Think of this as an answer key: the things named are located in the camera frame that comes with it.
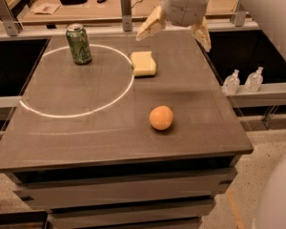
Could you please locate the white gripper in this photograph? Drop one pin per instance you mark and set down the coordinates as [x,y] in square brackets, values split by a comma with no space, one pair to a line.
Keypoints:
[183,10]

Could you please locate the yellow sponge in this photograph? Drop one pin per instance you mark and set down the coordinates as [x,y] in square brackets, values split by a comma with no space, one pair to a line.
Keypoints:
[143,64]

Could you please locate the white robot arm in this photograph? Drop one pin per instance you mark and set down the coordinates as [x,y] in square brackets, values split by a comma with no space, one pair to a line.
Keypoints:
[270,15]

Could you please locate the green soda can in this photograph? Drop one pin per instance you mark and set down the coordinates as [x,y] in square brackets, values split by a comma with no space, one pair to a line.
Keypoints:
[79,44]

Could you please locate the clear bottle left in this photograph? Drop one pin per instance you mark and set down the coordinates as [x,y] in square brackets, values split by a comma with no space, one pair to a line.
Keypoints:
[231,83]

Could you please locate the clear bottle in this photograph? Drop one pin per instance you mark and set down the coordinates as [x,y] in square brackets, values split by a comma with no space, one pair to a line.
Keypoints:
[231,83]
[254,80]

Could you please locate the small black remote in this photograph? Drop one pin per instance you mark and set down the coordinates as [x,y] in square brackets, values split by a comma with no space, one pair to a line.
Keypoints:
[101,1]

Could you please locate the orange fruit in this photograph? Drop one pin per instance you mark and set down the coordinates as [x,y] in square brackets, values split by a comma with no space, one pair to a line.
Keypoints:
[161,118]

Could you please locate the clear bottle right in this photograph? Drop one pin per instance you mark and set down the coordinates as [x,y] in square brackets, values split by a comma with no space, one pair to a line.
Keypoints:
[254,80]

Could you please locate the black object on desk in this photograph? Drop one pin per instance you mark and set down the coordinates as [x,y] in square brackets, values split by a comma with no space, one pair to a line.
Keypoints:
[72,2]

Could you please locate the paper sheet on desk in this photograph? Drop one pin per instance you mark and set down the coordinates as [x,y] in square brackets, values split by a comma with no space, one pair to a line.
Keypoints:
[46,8]

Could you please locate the grey drawer cabinet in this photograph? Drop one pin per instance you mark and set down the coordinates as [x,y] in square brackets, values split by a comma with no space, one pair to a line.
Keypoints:
[152,195]

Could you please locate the middle metal bracket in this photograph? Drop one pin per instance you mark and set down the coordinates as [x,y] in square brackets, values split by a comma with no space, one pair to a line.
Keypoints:
[126,10]

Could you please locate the metal bracket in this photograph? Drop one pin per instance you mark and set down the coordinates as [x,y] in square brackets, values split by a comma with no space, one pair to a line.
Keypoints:
[11,24]
[240,15]
[126,10]

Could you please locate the right metal bracket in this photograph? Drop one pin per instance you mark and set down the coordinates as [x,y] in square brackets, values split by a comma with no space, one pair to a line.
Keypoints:
[240,15]

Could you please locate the left metal bracket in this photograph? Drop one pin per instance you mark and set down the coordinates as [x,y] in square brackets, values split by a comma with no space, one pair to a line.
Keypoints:
[11,24]

